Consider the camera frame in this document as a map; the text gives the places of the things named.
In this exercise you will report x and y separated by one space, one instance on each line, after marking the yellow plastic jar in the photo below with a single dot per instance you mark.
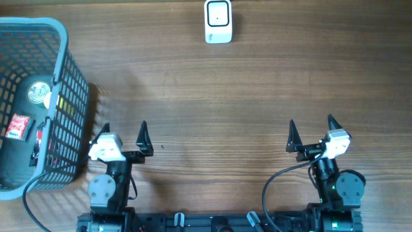
61 103

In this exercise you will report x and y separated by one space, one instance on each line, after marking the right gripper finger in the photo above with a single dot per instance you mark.
333 124
294 143

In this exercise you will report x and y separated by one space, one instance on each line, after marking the red tissue packet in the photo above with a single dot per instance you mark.
18 127

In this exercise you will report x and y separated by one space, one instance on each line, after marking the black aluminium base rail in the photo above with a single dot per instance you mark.
285 221

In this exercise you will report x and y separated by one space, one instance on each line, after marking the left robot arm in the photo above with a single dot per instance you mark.
109 193

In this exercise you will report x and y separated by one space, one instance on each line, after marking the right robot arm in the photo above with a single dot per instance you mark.
340 192

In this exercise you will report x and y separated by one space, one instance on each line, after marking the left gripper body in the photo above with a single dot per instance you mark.
133 158

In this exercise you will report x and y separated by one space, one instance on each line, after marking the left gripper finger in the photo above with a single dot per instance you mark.
144 142
105 129

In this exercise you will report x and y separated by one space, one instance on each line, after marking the grey plastic mesh basket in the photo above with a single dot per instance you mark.
36 49

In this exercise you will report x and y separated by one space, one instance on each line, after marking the round metal tin can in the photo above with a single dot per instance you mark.
37 91

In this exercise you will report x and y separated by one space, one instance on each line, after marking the white barcode scanner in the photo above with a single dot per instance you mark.
218 21

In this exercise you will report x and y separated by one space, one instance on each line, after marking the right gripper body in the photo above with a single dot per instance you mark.
308 152

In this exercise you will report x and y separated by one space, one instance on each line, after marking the black snack bag orange sticker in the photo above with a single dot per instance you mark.
53 146

